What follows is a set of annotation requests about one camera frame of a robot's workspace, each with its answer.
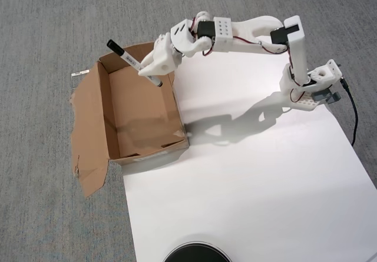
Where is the white fixed gripper jaw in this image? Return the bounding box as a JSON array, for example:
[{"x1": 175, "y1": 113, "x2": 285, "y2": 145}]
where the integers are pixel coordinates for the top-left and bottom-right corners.
[{"x1": 137, "y1": 62, "x2": 159, "y2": 77}]

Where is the white pivoting gripper jaw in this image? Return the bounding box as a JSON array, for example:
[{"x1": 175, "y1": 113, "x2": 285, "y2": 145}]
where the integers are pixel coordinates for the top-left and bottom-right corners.
[{"x1": 142, "y1": 34, "x2": 172, "y2": 69}]

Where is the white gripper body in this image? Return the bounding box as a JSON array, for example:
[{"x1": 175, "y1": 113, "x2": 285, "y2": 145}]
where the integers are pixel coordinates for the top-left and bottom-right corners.
[{"x1": 156, "y1": 42, "x2": 184, "y2": 75}]

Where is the black and white marker pen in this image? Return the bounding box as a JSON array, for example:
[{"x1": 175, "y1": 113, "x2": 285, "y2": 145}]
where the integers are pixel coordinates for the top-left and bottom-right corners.
[{"x1": 106, "y1": 39, "x2": 163, "y2": 88}]

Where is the grey table clamp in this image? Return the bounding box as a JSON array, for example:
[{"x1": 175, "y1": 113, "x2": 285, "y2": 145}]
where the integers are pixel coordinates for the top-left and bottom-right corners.
[{"x1": 312, "y1": 88, "x2": 342, "y2": 105}]

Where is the black power cable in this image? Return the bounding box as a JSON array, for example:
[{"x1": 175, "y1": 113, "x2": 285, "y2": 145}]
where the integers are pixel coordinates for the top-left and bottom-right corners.
[{"x1": 340, "y1": 78, "x2": 359, "y2": 147}]

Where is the black round disc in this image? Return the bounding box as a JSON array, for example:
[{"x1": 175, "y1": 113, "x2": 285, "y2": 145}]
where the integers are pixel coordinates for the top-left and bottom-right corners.
[{"x1": 163, "y1": 234, "x2": 233, "y2": 262}]

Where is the open brown cardboard box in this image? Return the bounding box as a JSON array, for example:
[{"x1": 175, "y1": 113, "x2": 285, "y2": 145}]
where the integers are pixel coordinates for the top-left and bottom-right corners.
[{"x1": 69, "y1": 40, "x2": 189, "y2": 198}]

